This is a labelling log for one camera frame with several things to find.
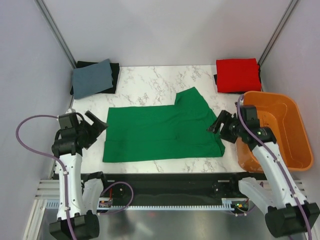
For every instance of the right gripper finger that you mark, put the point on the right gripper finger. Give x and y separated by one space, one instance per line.
223 121
229 138

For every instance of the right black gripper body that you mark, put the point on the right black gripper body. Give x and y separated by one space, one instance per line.
232 128

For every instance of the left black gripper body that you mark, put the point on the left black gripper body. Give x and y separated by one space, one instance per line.
82 130

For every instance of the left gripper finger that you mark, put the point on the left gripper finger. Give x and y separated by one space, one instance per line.
98 125
90 138

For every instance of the green polo shirt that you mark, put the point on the green polo shirt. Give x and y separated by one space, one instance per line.
149 133

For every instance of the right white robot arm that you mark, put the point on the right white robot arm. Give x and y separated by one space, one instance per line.
286 209

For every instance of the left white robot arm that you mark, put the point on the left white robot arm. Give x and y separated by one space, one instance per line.
78 198

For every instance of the folded grey-blue shirt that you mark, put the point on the folded grey-blue shirt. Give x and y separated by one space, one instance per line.
92 79

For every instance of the orange plastic basket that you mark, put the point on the orange plastic basket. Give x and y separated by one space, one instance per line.
281 114

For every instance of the folded red shirt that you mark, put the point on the folded red shirt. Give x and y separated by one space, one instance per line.
234 61

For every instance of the folded black shirt left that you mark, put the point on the folded black shirt left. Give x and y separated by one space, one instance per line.
115 67

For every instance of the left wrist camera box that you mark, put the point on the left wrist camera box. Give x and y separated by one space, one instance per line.
68 121

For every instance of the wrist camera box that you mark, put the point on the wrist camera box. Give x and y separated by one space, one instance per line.
249 115
68 121

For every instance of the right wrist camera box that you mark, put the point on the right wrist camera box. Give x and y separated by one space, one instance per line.
249 115

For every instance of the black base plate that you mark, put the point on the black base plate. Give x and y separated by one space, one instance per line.
170 199

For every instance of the aluminium rail frame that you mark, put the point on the aluminium rail frame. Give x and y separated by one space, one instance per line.
47 188

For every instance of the white slotted cable duct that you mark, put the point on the white slotted cable duct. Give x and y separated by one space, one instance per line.
225 205

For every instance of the left aluminium corner post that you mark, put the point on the left aluminium corner post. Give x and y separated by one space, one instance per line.
56 31

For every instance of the aluminium corner post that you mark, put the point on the aluminium corner post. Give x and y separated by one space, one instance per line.
56 31
278 30

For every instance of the right aluminium corner post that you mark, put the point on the right aluminium corner post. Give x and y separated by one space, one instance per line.
278 30

